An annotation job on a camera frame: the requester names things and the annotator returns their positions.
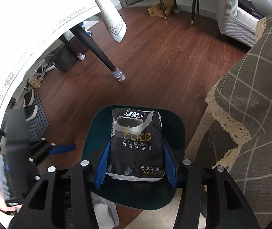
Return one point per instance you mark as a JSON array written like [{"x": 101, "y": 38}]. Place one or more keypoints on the dark striped doormat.
[{"x": 40, "y": 124}]

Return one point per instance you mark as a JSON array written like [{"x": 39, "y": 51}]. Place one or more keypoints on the side table, white cloth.
[{"x": 31, "y": 16}]

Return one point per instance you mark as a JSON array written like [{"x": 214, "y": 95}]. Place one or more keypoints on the dark teal trash bin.
[{"x": 95, "y": 128}]

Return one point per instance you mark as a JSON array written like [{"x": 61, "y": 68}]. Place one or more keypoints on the grey and white sneaker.
[{"x": 43, "y": 71}]

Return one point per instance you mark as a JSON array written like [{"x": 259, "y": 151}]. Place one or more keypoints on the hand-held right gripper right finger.
[{"x": 170, "y": 169}]

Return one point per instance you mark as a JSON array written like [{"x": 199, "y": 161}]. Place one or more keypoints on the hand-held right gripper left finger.
[{"x": 102, "y": 169}]

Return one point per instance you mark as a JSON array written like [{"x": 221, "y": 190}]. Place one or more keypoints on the black handbag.
[{"x": 248, "y": 4}]

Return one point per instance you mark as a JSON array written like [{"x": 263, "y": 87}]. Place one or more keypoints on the black and white sneaker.
[
  {"x": 32, "y": 113},
  {"x": 28, "y": 99}
]

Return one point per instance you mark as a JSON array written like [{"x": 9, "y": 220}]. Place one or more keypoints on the grey checked tablecloth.
[{"x": 250, "y": 88}]

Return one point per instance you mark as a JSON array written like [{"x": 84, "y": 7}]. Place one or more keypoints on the tan shoe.
[{"x": 35, "y": 83}]

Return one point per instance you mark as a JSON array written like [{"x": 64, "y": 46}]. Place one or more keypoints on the blue shoe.
[{"x": 86, "y": 32}]

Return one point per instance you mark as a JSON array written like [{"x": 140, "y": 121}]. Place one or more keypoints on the dark table leg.
[
  {"x": 95, "y": 50},
  {"x": 69, "y": 44}
]

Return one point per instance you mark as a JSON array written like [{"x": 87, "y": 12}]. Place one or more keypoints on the open cardboard box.
[{"x": 161, "y": 8}]

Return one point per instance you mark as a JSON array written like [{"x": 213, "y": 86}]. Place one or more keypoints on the black tissue pack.
[{"x": 136, "y": 145}]

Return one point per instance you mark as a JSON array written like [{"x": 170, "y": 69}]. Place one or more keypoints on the grey slipper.
[{"x": 105, "y": 214}]

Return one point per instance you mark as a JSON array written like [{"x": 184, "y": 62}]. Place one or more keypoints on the striped table leg sock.
[
  {"x": 81, "y": 56},
  {"x": 118, "y": 75}
]

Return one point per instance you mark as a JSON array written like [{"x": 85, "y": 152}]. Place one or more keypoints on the black storage box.
[{"x": 65, "y": 59}]

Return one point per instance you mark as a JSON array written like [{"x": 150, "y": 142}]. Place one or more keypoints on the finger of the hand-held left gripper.
[{"x": 63, "y": 148}]

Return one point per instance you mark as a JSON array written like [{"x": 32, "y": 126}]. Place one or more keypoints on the grey armchair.
[{"x": 231, "y": 16}]

